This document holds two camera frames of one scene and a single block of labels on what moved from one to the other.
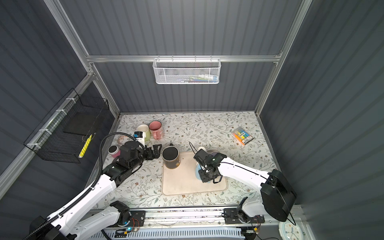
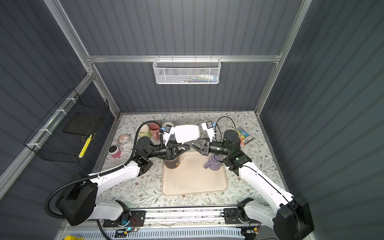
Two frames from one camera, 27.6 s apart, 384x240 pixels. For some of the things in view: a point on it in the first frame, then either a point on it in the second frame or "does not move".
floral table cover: [192, 143] does not move
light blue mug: [198, 168] -> [164, 124]
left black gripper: [156, 153] -> [171, 152]
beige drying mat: [182, 180] does not move
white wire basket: [186, 70] does not move
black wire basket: [66, 132] does not move
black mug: [170, 154] does not move
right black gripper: [203, 177] -> [205, 147]
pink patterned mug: [156, 129] does not move
